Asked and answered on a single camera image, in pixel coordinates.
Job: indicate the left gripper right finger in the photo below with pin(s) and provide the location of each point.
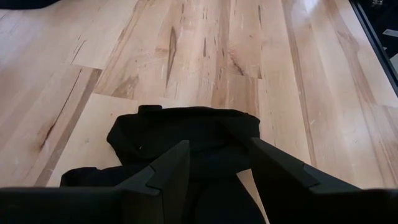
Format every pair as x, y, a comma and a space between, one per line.
311, 202

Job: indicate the black garment white Puma print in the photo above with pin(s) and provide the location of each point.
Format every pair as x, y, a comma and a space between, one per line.
186, 130

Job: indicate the black metal table frame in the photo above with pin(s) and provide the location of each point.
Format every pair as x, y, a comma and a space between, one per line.
373, 40

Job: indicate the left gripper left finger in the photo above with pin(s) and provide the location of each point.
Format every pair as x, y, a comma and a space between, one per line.
93, 205

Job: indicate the plain black garment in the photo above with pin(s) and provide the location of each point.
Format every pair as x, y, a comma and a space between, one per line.
25, 3

